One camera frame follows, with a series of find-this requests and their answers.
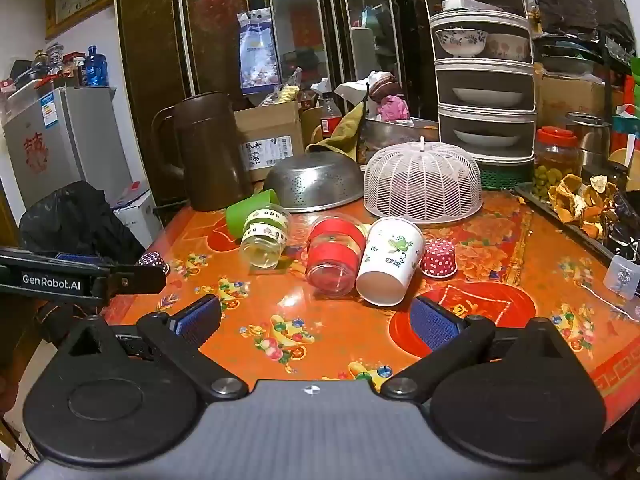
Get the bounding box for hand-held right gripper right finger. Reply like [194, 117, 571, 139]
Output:
[380, 295, 577, 404]

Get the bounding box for hanging blue plastic bag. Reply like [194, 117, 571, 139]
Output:
[237, 7, 282, 95]

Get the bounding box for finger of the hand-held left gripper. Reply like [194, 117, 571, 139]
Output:
[107, 258, 169, 297]

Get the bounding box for soda bottle red label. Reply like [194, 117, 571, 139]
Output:
[319, 92, 344, 139]

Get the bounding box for flat white box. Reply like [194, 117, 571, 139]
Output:
[440, 0, 506, 14]

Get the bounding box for white paper cup green print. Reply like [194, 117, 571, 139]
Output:
[355, 217, 426, 307]

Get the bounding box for white plate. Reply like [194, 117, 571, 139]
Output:
[452, 87, 524, 108]
[452, 128, 521, 149]

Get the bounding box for metal basin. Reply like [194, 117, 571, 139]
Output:
[357, 115, 441, 165]

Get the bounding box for dark wooden mirrored wardrobe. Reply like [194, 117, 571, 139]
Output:
[115, 0, 427, 207]

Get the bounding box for grey refrigerator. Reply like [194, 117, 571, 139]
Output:
[2, 84, 134, 211]

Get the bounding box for red lid pickle jar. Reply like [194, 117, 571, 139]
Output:
[532, 126, 584, 199]

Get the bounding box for red banded glass cup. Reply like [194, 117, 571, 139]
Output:
[305, 214, 369, 297]

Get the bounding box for clear glass cup patterned band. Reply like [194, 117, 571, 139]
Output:
[239, 205, 292, 269]

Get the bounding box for large plain cardboard box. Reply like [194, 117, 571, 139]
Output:
[534, 72, 624, 129]

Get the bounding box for olive green cloth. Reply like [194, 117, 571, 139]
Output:
[305, 102, 369, 161]

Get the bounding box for black plastic bag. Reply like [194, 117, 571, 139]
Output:
[18, 179, 146, 266]

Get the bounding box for pink floral bowl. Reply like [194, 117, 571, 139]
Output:
[483, 33, 531, 63]

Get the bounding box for white carton box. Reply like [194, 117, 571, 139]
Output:
[110, 182, 164, 249]

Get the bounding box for blue plastic bottle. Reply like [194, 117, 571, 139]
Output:
[84, 44, 110, 87]

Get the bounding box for brown plastic pitcher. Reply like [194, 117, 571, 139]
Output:
[150, 91, 254, 212]

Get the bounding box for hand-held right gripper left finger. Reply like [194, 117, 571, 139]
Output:
[63, 294, 250, 404]

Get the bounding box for white plastic food cover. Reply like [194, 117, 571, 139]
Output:
[363, 136, 485, 225]

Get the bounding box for grey tiered dish rack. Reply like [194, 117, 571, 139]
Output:
[422, 0, 539, 191]

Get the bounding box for pink cloth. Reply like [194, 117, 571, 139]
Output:
[375, 94, 412, 122]

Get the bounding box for black tray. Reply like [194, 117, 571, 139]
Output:
[514, 182, 640, 267]

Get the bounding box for dried orange peels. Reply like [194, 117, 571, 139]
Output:
[547, 173, 622, 239]

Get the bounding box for cardboard box white label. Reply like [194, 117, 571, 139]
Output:
[233, 102, 307, 184]

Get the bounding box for green plastic cup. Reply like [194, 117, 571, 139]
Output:
[225, 188, 279, 237]

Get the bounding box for small clear plastic box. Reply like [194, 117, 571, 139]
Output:
[603, 254, 640, 296]

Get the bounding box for metal colander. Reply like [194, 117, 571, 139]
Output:
[263, 153, 366, 214]

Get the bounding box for blue floral bowl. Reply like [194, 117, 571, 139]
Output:
[434, 28, 489, 59]

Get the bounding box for metal kettle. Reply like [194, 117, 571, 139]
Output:
[564, 112, 612, 171]

